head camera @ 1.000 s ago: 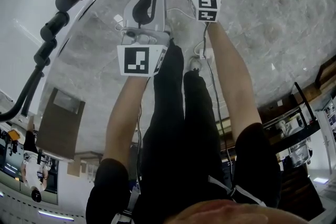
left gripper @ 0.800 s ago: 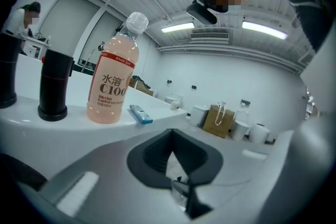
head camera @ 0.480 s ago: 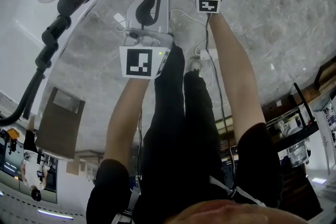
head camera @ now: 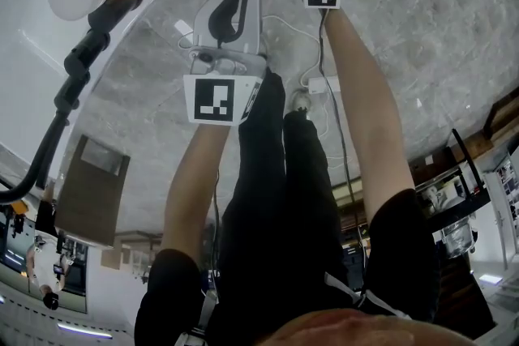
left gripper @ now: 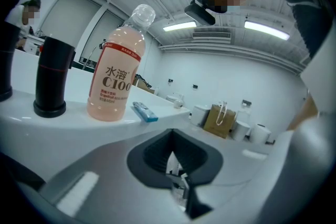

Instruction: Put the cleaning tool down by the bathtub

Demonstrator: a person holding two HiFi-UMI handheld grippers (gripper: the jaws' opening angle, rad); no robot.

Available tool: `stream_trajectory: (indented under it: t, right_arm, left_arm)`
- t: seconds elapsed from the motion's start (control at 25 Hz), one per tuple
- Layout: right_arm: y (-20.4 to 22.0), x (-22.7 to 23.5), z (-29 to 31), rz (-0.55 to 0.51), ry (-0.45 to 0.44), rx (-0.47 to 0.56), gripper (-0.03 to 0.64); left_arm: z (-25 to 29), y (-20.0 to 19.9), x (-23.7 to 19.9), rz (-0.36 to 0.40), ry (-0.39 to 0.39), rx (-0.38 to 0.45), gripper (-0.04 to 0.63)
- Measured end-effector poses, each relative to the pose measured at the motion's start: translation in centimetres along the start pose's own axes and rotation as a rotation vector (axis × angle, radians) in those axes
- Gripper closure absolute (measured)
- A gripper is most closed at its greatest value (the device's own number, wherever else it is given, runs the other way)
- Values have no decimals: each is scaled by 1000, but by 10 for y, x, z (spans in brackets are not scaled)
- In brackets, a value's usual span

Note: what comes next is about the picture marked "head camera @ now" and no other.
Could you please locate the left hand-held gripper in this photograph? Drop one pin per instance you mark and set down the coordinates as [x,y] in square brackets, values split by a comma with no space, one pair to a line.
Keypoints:
[215,99]

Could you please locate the white bathtub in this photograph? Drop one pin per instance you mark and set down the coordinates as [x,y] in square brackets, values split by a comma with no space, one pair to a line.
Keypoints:
[24,52]

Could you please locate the person's right forearm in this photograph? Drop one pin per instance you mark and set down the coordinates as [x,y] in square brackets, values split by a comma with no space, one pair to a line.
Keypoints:
[365,113]

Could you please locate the person's left forearm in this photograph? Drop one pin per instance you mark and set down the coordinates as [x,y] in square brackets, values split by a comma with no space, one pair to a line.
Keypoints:
[194,190]

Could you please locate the person's grey shoe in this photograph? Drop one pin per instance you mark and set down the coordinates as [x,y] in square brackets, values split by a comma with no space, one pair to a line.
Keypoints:
[301,100]

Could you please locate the white power strip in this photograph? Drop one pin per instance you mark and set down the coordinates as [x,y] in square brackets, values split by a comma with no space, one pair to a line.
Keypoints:
[322,85]

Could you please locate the black curved tub faucet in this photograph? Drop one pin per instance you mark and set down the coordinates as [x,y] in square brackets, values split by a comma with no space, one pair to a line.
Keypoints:
[87,48]

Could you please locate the person's black-clothed body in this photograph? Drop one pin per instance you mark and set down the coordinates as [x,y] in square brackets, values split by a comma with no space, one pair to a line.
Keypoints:
[259,214]

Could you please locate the stack of wooden boards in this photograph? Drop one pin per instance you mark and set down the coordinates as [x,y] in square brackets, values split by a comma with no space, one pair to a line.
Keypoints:
[503,113]

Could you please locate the black metal rack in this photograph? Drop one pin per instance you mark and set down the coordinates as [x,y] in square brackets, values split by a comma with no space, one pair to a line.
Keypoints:
[466,158]

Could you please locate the clear plastic storage box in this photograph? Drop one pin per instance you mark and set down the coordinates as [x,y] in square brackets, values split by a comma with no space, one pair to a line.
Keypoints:
[458,239]

